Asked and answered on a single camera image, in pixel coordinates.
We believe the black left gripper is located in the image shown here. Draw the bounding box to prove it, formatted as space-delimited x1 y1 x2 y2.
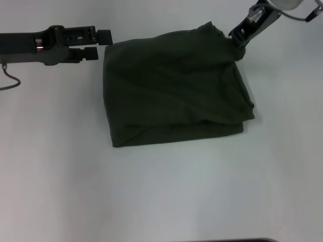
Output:
0 25 113 67

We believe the thin dark cable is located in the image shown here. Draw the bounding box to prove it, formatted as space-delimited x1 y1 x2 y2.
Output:
279 0 323 22
0 64 22 90

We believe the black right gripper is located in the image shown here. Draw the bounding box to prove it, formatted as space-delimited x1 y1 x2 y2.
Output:
228 0 283 49

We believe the dark green FREE t-shirt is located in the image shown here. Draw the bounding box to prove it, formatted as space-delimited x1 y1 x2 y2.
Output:
102 21 256 149

